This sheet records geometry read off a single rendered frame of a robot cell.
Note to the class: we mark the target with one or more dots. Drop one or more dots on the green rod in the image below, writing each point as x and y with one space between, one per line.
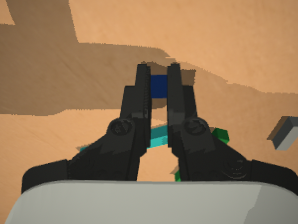
220 134

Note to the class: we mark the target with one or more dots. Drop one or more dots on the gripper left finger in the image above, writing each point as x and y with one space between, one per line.
109 157

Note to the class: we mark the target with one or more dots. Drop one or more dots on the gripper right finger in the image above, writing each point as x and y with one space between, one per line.
207 158

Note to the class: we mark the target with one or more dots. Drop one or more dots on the turquoise rod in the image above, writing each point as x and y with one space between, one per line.
159 136

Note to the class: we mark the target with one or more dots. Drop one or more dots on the small blue cube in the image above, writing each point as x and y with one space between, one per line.
158 86

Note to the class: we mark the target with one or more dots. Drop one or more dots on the grey rod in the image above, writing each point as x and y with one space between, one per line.
287 134

